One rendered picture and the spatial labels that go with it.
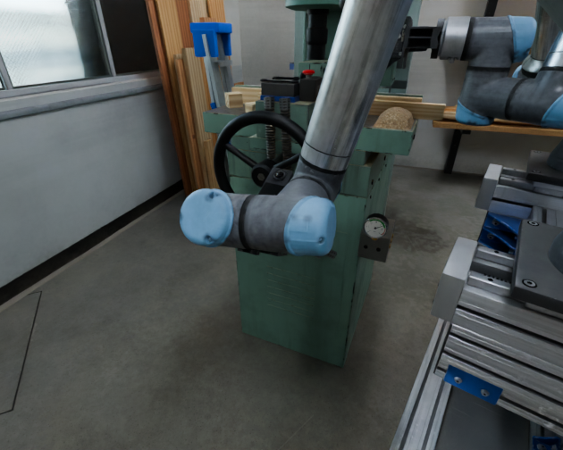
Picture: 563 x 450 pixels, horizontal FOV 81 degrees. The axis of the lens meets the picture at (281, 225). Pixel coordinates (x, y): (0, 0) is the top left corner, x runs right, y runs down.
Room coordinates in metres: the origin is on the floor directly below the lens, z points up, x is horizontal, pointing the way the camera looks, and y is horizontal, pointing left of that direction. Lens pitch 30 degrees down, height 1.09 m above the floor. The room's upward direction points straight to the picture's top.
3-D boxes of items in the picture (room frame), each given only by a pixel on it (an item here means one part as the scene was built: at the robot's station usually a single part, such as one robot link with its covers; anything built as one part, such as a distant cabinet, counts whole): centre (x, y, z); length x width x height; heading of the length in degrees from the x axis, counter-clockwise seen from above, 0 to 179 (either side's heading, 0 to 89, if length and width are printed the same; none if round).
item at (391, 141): (0.96, -0.06, 0.87); 0.61 x 0.30 x 0.06; 66
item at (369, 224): (0.76, -0.25, 0.65); 0.06 x 0.04 x 0.08; 66
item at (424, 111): (1.02, -0.18, 0.92); 0.55 x 0.02 x 0.04; 66
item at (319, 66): (1.08, -0.11, 0.99); 0.14 x 0.07 x 0.09; 156
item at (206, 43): (1.93, 0.30, 0.58); 0.27 x 0.25 x 1.16; 72
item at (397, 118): (0.88, -0.29, 0.92); 0.14 x 0.09 x 0.04; 156
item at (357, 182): (1.17, -0.15, 0.76); 0.57 x 0.45 x 0.09; 156
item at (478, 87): (0.71, -0.42, 0.99); 0.11 x 0.08 x 0.11; 31
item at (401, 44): (0.78, -0.26, 1.09); 0.12 x 0.09 x 0.08; 66
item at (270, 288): (1.17, -0.15, 0.36); 0.58 x 0.45 x 0.71; 156
